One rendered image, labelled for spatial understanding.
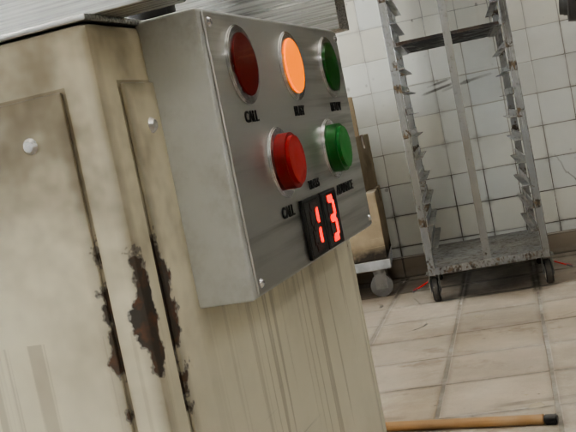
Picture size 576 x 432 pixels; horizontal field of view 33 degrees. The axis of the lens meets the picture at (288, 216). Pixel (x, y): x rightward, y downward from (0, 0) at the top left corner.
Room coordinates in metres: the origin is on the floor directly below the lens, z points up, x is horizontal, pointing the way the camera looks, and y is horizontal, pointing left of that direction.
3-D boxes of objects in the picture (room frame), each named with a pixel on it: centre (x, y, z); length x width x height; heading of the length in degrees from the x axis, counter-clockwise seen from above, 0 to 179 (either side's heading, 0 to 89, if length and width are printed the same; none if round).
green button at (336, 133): (0.60, -0.04, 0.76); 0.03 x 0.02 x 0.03; 161
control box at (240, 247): (0.56, 0.00, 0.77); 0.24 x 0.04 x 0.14; 161
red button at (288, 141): (0.51, 0.00, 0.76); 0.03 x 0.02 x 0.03; 161
